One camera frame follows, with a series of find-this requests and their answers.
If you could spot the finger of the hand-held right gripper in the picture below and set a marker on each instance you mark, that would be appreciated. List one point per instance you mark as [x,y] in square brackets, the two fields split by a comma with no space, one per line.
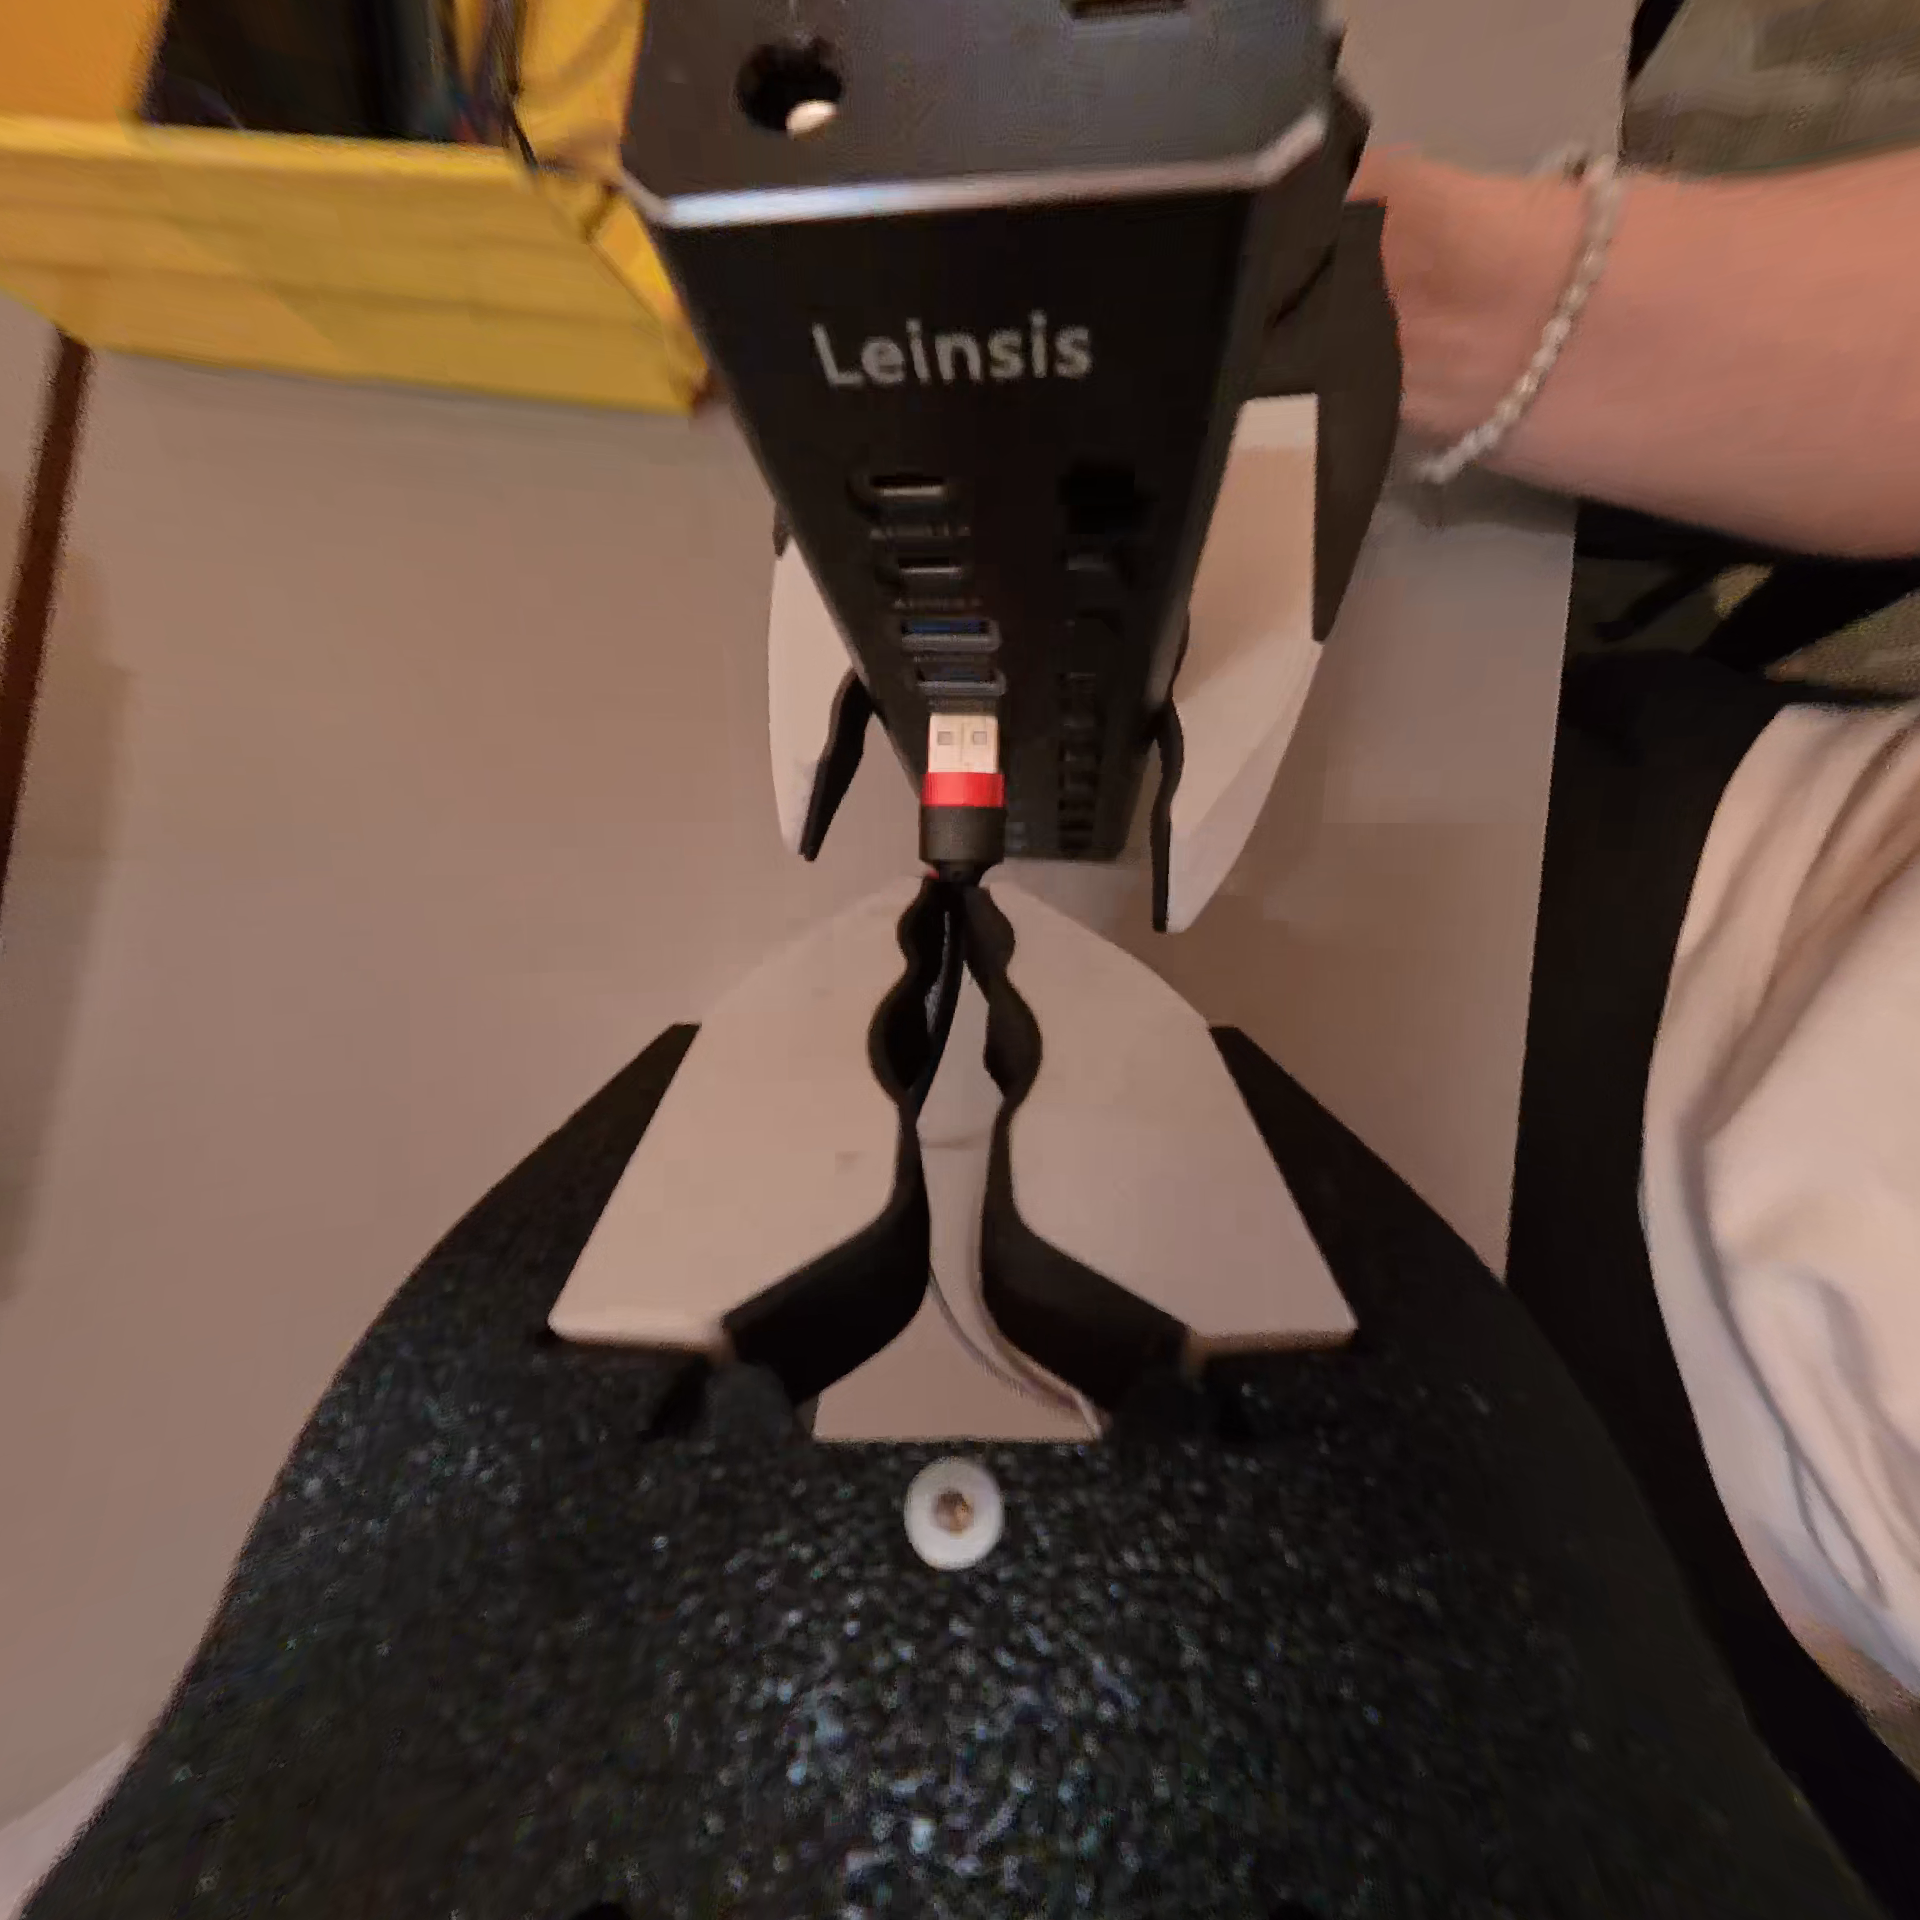
[1254,691]
[804,707]

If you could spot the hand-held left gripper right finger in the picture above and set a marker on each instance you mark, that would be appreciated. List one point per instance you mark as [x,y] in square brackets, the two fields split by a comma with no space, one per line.
[1187,1171]

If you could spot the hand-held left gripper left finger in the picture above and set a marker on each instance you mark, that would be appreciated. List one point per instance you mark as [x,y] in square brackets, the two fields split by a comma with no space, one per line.
[720,1171]

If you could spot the black usb hub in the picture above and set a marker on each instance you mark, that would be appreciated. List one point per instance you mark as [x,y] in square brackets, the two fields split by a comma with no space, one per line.
[961,271]

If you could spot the yellow plastic bin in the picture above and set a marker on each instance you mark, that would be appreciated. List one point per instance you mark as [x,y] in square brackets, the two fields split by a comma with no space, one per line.
[300,256]

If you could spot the person's right forearm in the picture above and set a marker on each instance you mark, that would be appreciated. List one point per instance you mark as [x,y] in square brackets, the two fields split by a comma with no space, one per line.
[1756,330]

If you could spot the person's right hand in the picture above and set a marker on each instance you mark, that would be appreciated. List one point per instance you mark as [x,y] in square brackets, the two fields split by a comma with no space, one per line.
[1457,286]

